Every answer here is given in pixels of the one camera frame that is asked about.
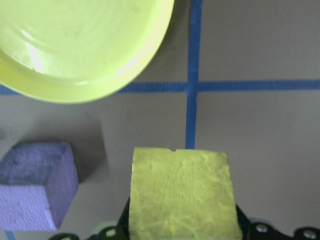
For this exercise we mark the yellow plate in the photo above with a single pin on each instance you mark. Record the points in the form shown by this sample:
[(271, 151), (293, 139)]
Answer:
[(75, 50)]

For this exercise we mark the yellow foam block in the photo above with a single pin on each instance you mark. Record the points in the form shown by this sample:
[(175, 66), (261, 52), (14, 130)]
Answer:
[(182, 195)]

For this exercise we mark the purple foam block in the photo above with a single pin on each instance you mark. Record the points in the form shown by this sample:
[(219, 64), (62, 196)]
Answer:
[(30, 200)]

